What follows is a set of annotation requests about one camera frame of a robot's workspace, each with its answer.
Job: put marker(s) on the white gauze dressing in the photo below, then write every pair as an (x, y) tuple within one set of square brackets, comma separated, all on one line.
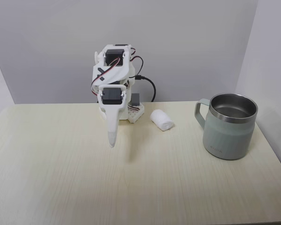
[(161, 122)]

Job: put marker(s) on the small gray block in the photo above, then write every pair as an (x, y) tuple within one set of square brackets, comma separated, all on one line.
[(135, 99)]

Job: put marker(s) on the pale green steel mug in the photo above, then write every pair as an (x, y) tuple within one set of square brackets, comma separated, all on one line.
[(229, 133)]

